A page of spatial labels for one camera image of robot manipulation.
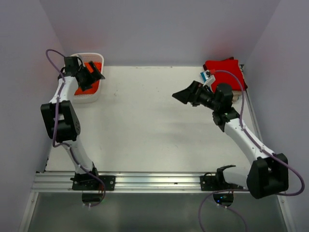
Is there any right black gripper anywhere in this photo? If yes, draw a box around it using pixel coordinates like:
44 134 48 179
173 80 220 111

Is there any red t shirt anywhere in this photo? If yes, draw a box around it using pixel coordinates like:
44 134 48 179
203 59 247 92

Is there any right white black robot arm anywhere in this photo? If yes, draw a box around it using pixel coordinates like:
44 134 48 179
172 81 289 199

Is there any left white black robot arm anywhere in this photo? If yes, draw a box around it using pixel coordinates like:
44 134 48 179
41 54 104 191

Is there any orange t shirt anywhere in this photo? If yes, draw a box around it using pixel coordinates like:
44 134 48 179
73 61 102 96

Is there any white plastic basket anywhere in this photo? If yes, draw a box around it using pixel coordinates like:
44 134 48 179
69 52 105 104

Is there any blue folded t shirt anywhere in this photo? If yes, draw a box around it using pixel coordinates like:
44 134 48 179
200 71 211 85

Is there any beige folded t shirt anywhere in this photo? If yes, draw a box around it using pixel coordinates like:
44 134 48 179
232 91 242 102

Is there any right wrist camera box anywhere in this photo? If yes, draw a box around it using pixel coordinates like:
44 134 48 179
201 70 215 92

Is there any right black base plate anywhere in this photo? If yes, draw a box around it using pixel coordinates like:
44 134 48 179
199 173 244 191

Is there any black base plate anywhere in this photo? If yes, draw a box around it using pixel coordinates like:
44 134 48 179
71 175 115 191
199 173 244 191

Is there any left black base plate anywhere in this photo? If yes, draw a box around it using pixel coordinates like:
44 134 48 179
71 175 115 191

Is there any aluminium mounting rail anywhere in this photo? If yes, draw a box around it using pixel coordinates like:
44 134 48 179
31 172 204 193

